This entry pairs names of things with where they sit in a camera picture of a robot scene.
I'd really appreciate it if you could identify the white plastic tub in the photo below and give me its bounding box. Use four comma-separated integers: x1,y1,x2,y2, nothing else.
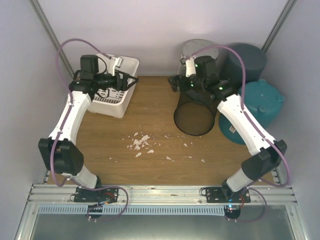
87,53,140,118

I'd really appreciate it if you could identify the black wire mesh bin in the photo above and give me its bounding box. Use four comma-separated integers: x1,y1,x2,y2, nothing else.
173,90,217,136

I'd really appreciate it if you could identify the silver mesh metal bin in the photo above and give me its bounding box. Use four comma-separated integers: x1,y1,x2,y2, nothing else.
176,38,220,78

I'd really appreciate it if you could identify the teal plastic bin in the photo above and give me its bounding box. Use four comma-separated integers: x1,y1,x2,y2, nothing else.
219,79,285,145

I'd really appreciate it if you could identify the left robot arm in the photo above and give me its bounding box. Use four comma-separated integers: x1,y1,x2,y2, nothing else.
38,53,140,202

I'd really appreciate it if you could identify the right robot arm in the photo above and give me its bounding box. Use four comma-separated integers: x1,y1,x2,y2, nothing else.
168,57,287,203

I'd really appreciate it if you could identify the white plastic shard pile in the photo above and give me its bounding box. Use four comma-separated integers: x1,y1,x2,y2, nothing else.
126,132,150,151

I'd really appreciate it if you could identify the dark grey cylindrical bin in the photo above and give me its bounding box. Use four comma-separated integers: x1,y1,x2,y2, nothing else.
219,43,267,88

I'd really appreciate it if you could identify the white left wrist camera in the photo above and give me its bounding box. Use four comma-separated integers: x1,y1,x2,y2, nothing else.
110,56,124,76

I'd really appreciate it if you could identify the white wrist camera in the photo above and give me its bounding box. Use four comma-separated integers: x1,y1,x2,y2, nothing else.
110,56,124,76
182,55,196,78

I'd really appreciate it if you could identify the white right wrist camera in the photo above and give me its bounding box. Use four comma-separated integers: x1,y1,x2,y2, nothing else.
182,55,196,78

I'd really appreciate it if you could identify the aluminium frame post left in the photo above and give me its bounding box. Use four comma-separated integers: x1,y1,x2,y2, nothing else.
29,0,74,77

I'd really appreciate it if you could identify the aluminium frame post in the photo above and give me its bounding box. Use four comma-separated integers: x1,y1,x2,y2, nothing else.
29,0,74,77
261,0,298,54

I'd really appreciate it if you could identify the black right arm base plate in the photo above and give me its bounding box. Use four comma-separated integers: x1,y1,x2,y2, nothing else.
199,186,251,204

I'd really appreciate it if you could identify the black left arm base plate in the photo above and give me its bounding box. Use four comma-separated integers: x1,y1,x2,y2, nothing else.
69,187,119,204

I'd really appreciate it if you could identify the grey slotted cable duct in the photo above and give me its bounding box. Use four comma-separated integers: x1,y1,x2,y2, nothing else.
38,204,225,216

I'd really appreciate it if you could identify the aluminium frame post right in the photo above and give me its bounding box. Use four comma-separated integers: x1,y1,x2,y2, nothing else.
261,0,298,54

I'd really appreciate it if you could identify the aluminium front rail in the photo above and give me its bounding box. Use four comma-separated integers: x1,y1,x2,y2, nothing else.
27,184,297,206

